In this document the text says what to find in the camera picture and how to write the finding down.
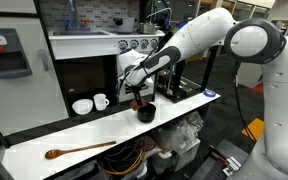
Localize white plastic bin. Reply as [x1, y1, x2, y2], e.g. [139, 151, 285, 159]
[150, 138, 202, 175]

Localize silver pot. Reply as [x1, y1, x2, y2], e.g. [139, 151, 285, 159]
[137, 21, 159, 35]

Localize grey toy appliance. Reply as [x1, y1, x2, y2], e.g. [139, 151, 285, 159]
[112, 16, 136, 35]

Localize toy faucet with taps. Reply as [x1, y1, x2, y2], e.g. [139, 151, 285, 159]
[61, 0, 92, 32]

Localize black bowl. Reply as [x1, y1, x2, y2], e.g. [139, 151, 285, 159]
[136, 102, 157, 124]

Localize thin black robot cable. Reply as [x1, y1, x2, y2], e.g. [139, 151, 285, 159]
[233, 60, 258, 145]

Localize white toy kitchen unit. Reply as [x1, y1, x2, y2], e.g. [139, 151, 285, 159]
[48, 29, 167, 105]

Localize clear plastic bag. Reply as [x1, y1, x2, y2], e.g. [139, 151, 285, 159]
[154, 111, 205, 158]

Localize grey toy refrigerator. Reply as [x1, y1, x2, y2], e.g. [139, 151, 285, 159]
[0, 0, 70, 136]

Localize pink pouch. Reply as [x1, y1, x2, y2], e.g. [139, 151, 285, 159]
[139, 135, 164, 158]

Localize pink cup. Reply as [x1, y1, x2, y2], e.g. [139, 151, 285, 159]
[129, 99, 139, 112]

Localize wooden spoon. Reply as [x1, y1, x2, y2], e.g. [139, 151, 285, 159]
[44, 140, 118, 161]

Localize grey curved tube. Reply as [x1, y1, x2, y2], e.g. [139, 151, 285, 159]
[145, 7, 174, 25]

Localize white board panel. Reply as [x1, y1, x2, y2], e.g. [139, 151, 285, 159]
[236, 70, 264, 90]

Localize blue bottle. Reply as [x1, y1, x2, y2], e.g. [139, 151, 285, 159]
[176, 19, 187, 31]

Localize clear plastic cable bin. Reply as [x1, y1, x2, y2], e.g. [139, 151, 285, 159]
[96, 143, 149, 180]

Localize black printer frame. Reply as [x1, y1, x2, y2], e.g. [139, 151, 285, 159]
[155, 34, 220, 104]

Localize white bowl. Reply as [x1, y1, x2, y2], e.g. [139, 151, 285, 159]
[71, 98, 94, 116]

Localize grey metal base plate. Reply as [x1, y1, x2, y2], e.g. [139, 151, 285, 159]
[190, 139, 250, 180]

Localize blue tape roll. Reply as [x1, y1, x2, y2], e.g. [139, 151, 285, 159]
[202, 88, 218, 99]

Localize white mug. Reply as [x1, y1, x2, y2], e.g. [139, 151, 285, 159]
[93, 93, 111, 112]

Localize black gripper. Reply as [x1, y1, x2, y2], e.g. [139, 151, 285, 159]
[126, 82, 146, 110]

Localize yellow cable bundle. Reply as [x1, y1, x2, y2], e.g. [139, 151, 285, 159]
[98, 143, 146, 176]

